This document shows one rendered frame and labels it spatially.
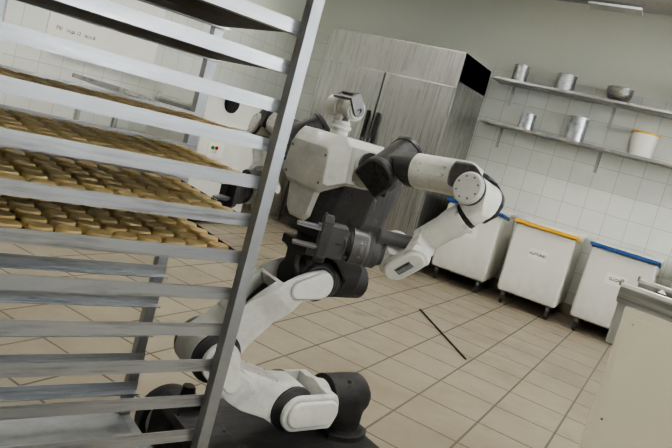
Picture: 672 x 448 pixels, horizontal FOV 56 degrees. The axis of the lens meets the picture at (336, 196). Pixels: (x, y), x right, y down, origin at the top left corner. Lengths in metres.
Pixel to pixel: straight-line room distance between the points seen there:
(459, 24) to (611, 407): 5.23
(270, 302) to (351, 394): 0.50
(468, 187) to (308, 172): 0.50
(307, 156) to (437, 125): 4.05
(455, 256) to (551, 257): 0.84
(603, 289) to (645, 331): 3.55
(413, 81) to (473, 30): 1.17
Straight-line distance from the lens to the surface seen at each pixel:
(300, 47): 1.45
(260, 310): 1.80
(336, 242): 1.55
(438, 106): 5.81
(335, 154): 1.72
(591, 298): 5.72
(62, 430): 1.98
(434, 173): 1.56
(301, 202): 1.80
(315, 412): 2.02
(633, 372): 2.19
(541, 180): 6.43
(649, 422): 2.21
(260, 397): 1.94
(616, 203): 6.33
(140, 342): 1.99
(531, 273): 5.78
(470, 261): 5.91
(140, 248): 1.40
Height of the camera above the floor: 1.14
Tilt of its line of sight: 6 degrees down
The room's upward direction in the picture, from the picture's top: 15 degrees clockwise
